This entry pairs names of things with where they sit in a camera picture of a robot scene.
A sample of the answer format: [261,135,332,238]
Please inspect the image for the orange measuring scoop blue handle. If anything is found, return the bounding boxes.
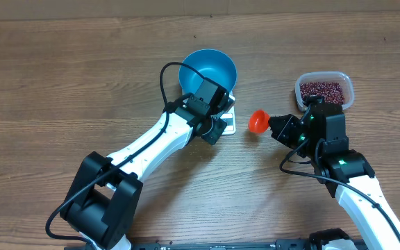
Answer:
[248,109,270,134]

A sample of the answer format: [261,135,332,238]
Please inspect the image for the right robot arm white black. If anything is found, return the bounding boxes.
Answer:
[267,96,400,249]

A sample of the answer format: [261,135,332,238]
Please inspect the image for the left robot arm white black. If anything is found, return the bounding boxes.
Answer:
[59,78,235,249]

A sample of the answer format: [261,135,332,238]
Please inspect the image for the white digital kitchen scale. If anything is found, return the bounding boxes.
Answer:
[175,84,236,137]

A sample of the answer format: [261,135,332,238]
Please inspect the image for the blue bowl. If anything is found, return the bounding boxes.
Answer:
[178,49,238,93]

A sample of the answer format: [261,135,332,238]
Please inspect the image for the red beans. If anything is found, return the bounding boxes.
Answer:
[299,81,345,105]

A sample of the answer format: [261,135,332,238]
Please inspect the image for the clear plastic container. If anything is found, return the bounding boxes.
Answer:
[294,71,355,112]

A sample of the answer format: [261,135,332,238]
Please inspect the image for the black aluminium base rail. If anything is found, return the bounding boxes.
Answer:
[64,228,374,250]

